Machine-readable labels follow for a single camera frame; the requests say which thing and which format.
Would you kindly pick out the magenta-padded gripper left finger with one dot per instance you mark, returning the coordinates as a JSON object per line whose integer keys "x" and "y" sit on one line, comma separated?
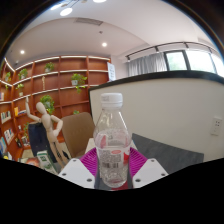
{"x": 76, "y": 171}

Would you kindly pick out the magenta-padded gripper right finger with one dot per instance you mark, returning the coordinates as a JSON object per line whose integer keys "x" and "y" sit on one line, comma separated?
{"x": 150, "y": 171}

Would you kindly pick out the clear plastic water bottle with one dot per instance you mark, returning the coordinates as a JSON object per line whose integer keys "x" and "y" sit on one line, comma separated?
{"x": 111, "y": 143}

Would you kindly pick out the flat round red coaster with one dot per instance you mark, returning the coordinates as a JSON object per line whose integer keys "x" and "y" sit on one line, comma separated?
{"x": 124, "y": 186}

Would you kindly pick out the tall green white carton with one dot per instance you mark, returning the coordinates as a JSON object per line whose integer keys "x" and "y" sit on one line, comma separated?
{"x": 44, "y": 160}

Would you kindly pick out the tan chair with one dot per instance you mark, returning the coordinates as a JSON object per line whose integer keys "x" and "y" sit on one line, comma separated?
{"x": 78, "y": 133}

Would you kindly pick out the wooden artist mannequin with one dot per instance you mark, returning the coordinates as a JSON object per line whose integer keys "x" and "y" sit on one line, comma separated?
{"x": 50, "y": 128}

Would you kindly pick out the orange wooden shelf unit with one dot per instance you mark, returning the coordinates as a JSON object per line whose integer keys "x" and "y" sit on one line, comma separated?
{"x": 66, "y": 83}

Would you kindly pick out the grey curtain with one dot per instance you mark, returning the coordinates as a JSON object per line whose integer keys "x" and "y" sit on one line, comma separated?
{"x": 146, "y": 65}

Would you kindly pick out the window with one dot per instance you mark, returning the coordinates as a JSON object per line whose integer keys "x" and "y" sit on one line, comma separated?
{"x": 195, "y": 60}

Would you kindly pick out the ceiling air vent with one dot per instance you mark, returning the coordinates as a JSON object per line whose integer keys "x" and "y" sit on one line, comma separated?
{"x": 88, "y": 21}

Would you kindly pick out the ceiling lights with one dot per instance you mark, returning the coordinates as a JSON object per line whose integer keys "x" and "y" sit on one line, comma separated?
{"x": 66, "y": 11}

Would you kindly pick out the white wall socket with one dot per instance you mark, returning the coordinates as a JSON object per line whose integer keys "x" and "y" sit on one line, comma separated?
{"x": 216, "y": 126}

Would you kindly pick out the white wall sign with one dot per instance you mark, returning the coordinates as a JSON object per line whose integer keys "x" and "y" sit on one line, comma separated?
{"x": 111, "y": 71}

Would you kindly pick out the black track light rail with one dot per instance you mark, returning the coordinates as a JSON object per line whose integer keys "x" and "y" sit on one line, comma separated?
{"x": 156, "y": 47}

